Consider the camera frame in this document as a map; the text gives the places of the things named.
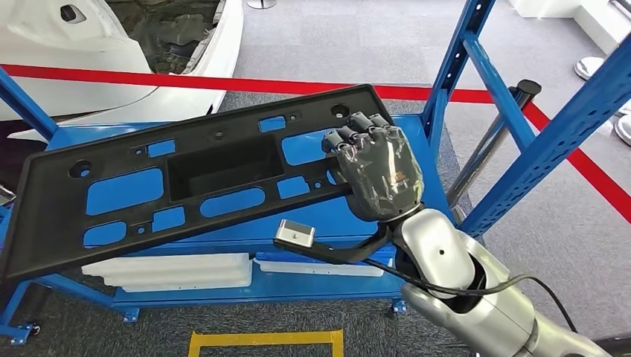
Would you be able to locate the white car body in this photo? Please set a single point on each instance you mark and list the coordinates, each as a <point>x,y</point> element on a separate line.
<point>49,39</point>

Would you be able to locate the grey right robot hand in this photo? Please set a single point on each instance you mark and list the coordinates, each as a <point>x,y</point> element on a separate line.
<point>384,172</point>

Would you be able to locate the blue metal shelf rack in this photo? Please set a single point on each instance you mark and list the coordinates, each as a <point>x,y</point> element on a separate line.
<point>542,148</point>

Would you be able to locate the black plastic plate bracket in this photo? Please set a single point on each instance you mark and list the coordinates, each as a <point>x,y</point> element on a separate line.
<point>49,222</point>

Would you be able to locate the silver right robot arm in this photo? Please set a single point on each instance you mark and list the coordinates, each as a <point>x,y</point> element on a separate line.
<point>439,251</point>

